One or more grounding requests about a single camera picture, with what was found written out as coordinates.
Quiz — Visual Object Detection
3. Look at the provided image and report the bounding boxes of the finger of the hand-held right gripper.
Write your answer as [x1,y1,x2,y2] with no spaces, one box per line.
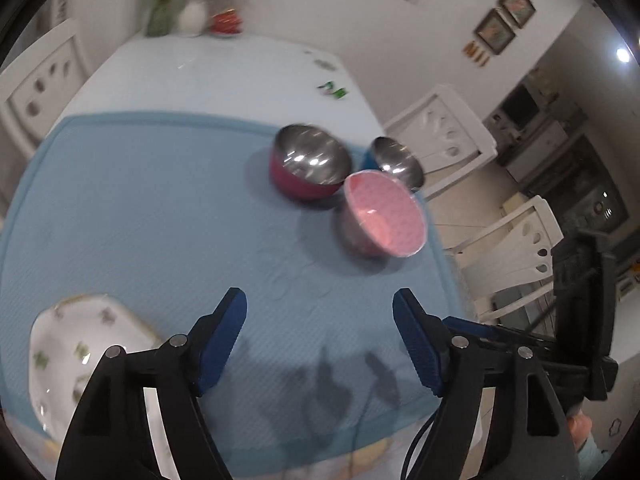
[442,316,556,356]

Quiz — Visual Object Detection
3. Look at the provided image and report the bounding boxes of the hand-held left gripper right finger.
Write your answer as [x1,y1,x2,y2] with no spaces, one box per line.
[392,288,581,480]

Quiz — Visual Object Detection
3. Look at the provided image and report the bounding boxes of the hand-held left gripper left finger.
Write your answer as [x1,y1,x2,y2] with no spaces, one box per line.
[55,287,248,480]

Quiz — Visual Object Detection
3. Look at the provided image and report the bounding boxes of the pink cartoon bowl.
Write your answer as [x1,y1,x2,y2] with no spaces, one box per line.
[336,170,428,258]

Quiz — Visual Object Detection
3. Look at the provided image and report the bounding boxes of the white green flower plate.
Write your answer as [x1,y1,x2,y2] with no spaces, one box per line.
[29,294,163,443]

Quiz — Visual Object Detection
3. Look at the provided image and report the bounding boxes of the blue steel bowl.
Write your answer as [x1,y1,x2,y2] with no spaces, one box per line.
[361,136,426,192]

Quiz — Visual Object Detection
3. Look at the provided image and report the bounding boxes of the magenta steel bowl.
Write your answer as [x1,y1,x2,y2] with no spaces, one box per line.
[269,123,353,203]

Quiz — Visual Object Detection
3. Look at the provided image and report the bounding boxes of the person's right forearm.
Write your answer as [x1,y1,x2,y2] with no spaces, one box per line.
[567,407,613,480]

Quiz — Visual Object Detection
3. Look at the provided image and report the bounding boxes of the white wooden chair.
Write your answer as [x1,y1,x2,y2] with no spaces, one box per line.
[442,195,566,323]
[382,84,498,198]
[0,19,96,148]

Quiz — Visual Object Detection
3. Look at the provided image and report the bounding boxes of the light blue textured mat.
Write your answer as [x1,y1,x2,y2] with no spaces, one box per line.
[0,111,468,478]

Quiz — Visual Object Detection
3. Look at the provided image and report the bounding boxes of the dark screen appliance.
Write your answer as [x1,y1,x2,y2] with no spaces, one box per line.
[501,86,541,121]

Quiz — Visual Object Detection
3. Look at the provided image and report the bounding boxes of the orange hanging tassels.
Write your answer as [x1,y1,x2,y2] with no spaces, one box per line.
[462,41,491,67]

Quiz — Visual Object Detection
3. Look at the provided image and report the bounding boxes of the small framed flower picture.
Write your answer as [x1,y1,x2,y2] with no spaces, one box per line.
[474,9,516,55]
[500,0,537,28]

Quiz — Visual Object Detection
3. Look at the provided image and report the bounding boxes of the red lidded teacup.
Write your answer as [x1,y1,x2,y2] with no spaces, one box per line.
[211,9,242,32]

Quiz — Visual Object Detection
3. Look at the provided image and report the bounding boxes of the white ceramic vase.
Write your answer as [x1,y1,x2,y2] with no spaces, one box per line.
[177,0,208,38]

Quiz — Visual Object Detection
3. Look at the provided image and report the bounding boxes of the black cable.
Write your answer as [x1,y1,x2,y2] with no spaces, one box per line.
[404,412,438,480]

